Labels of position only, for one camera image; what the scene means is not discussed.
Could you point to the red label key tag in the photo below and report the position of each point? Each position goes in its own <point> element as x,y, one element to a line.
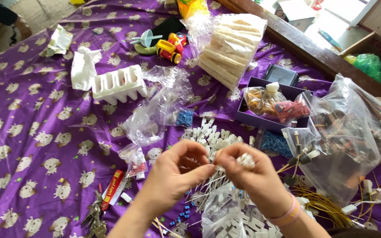
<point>112,190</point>

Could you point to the purple dog print sheet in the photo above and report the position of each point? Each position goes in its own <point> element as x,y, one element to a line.
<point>38,132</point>

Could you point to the large clear bag of components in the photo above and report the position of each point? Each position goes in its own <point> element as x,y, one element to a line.
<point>349,138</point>

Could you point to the pink wristband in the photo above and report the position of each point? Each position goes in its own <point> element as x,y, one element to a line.
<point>288,215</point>

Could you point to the pile of white connectors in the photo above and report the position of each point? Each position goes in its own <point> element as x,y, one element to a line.
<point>217,137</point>

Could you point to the empty clear plastic bags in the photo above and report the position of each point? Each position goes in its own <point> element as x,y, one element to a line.
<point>157,105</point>

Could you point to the person's left hand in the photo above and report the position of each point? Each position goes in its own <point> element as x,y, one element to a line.
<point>169,183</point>

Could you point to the purple cardboard box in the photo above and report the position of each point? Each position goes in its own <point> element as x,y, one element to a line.
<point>255,120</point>

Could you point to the black plastic case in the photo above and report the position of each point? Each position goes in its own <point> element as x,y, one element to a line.
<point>281,75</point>

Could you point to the pile of blue connectors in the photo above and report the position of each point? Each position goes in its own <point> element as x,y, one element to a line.
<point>275,143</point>

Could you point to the bag of pink parts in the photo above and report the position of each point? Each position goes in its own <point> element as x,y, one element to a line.
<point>291,109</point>

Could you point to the orange yellow snack packet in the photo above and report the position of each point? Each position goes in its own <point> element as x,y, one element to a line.
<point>192,8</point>

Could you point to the small bag of blue connectors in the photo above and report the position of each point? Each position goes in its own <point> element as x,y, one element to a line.
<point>184,118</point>

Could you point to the small bag of red parts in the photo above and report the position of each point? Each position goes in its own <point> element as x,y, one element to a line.
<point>137,165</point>

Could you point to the yellow red toy truck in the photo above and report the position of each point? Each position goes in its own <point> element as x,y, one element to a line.
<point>170,48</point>

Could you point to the silver foil packet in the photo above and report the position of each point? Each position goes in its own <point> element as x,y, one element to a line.
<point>59,41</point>

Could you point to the white plastic cap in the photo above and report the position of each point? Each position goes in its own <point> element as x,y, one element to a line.
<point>272,87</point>

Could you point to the clear bag of wafer sticks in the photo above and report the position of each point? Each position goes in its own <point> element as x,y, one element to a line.
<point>232,49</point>

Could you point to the person's right hand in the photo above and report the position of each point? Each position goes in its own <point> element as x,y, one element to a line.
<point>253,185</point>

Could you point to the white ice pop mould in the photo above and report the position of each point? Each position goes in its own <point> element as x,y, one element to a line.
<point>119,84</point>

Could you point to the small white plug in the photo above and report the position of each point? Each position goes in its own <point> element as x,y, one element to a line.
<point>126,197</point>

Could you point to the grey blue toy funnel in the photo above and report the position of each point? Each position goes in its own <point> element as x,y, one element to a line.
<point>146,38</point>

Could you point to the bag of rubber bands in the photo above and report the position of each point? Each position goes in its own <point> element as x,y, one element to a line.
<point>260,100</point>

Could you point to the white paper box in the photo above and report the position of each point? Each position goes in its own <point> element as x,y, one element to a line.
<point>296,13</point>

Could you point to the dark wooden bed frame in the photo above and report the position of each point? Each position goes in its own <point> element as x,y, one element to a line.
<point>303,46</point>

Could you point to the green plastic bag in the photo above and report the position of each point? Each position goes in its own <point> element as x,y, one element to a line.
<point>370,66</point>

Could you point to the green toy banana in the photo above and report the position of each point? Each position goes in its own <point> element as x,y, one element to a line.
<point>144,50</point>

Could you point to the clear bag of white connectors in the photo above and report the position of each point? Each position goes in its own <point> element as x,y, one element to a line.
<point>230,218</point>

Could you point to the white crumpled tissue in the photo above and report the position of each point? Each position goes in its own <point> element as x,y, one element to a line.
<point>84,69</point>

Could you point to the scattered blue connector bits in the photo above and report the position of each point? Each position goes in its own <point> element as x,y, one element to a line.
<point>182,215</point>

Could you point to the bunch of metal keys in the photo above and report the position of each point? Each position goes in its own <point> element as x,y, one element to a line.
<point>94,216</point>

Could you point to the black flat pouch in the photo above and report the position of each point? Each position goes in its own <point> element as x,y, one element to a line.
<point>169,26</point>

